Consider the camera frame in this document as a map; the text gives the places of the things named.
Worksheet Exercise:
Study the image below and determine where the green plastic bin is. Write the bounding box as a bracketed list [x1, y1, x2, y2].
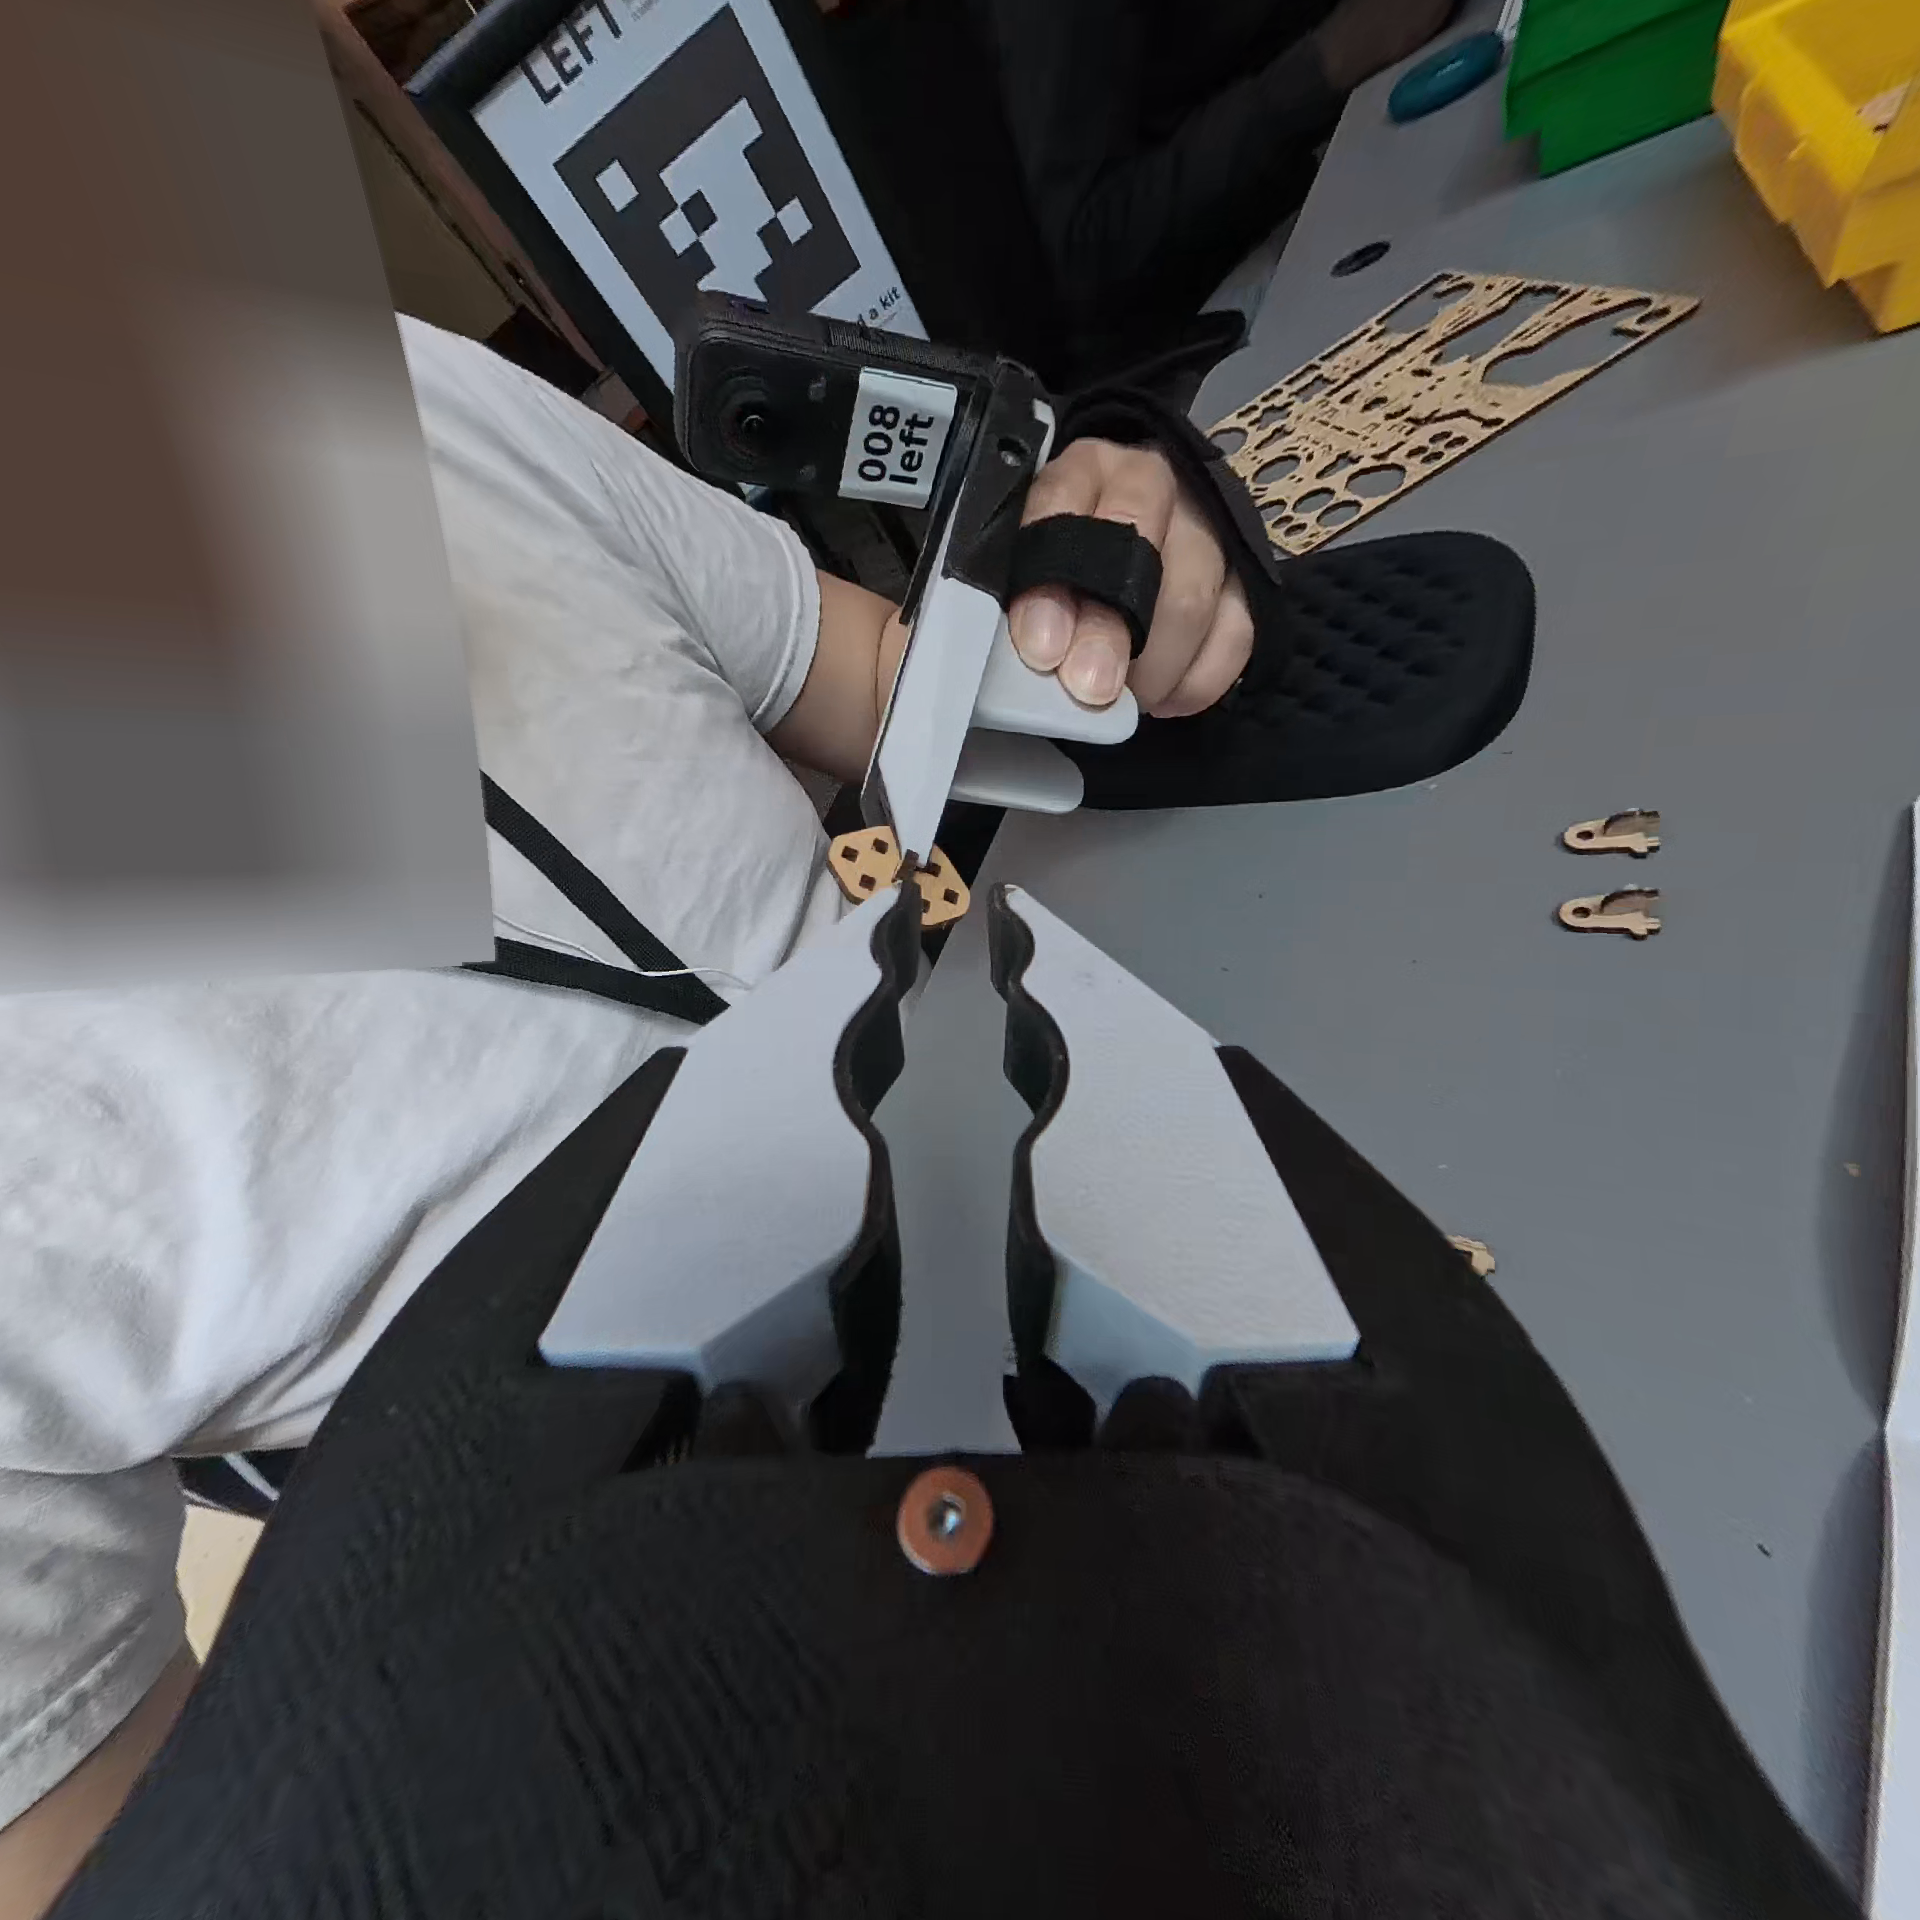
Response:
[1503, 0, 1734, 180]

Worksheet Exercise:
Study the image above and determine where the person's left hand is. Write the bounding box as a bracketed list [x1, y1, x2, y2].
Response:
[1008, 450, 1255, 720]

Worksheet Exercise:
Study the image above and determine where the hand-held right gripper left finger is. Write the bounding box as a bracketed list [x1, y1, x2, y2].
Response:
[535, 881, 922, 1419]

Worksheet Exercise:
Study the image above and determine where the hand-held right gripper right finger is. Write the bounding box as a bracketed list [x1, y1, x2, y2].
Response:
[982, 884, 1367, 1423]

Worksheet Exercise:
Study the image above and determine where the round wooden piece with holes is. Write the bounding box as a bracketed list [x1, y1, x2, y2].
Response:
[827, 823, 972, 928]

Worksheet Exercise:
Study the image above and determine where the person's right forearm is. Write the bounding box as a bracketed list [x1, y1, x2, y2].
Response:
[0, 1641, 203, 1920]

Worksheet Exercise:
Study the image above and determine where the white t-shirt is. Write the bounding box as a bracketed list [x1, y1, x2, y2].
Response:
[0, 313, 902, 1824]

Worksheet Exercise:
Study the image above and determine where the black padded wrist rest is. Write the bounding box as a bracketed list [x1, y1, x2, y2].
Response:
[1049, 532, 1535, 811]

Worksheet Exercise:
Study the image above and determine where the teal round object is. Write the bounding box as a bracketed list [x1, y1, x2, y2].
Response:
[1385, 31, 1501, 126]

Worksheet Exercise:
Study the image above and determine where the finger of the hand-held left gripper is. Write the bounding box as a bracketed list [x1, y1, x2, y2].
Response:
[862, 575, 999, 857]

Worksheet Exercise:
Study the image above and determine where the white instruction booklet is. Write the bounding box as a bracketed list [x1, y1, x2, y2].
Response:
[1866, 802, 1920, 1920]

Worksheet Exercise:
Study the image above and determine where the laser-cut wooden sheet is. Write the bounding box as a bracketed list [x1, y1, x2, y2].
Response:
[1205, 269, 1701, 558]

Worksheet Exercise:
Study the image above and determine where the grey desk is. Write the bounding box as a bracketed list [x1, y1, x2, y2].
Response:
[870, 65, 1920, 1891]

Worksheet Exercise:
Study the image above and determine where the person's left forearm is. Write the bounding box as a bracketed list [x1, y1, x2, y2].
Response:
[772, 570, 917, 781]

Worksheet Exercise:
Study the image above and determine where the yellow plastic bin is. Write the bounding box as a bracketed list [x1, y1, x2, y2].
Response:
[1711, 0, 1920, 336]

